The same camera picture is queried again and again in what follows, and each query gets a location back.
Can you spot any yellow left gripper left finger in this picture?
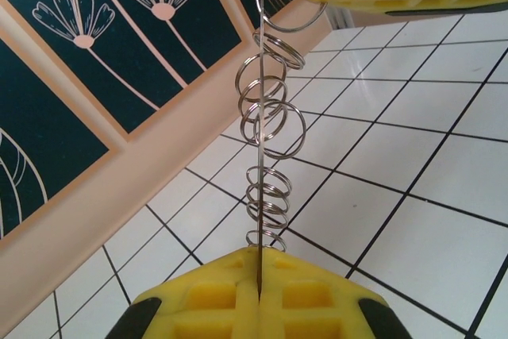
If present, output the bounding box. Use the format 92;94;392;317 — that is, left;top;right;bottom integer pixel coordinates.
106;247;261;339

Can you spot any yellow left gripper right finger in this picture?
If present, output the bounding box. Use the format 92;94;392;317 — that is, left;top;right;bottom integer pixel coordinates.
258;248;402;339

